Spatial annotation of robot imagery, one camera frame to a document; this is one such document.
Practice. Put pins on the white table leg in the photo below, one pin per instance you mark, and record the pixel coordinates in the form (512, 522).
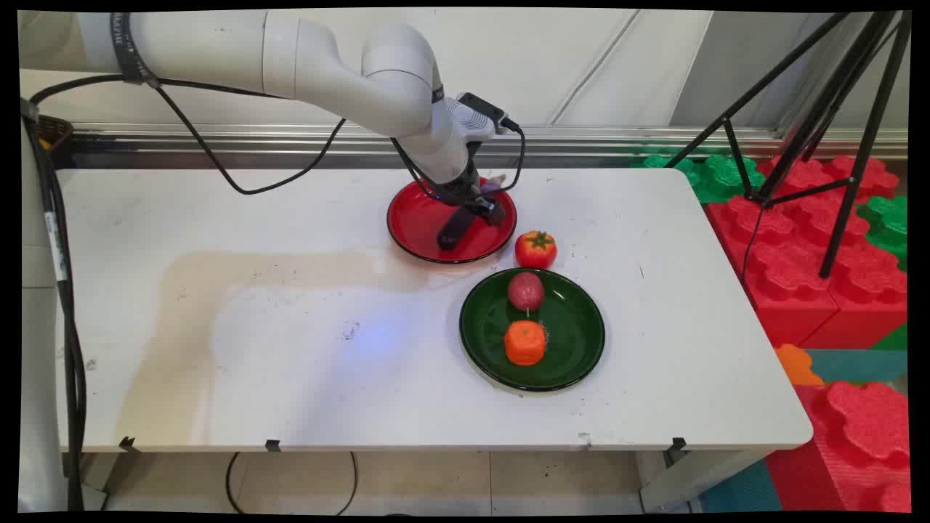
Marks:
(697, 479)

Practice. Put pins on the green foam block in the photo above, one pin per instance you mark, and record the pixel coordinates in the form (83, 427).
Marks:
(890, 225)
(719, 178)

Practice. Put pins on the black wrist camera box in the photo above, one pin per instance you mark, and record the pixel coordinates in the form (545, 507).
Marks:
(483, 110)

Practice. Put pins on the red toy tomato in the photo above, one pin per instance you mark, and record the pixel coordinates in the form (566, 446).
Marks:
(536, 251)

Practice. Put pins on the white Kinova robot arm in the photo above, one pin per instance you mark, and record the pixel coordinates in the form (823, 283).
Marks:
(327, 65)

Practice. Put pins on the dark green round plate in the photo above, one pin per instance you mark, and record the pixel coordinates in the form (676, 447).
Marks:
(574, 341)

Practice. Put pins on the dark woven basket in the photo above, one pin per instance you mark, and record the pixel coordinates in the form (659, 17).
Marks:
(52, 134)

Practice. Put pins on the red round plate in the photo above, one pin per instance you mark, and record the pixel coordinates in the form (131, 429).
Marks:
(414, 225)

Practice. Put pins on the aluminium wall rail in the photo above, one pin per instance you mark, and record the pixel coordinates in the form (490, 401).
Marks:
(290, 139)

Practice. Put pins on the orange carrot piece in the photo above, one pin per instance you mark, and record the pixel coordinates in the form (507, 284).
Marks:
(524, 343)

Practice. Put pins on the teal foam mat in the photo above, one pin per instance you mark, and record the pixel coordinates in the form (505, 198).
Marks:
(861, 365)
(741, 490)

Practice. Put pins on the black table edge clip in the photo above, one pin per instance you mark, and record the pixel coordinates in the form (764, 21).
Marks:
(128, 443)
(273, 445)
(677, 447)

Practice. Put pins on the large red foam block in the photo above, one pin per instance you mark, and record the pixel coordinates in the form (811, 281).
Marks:
(792, 269)

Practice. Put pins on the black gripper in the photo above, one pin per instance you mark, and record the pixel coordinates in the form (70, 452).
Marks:
(458, 190)

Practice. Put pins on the dark red toy apple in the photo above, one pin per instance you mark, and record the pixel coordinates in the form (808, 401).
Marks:
(526, 290)

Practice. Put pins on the orange foam piece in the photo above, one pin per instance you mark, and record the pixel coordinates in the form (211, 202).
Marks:
(796, 365)

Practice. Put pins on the black tripod stand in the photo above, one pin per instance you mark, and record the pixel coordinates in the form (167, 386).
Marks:
(864, 145)

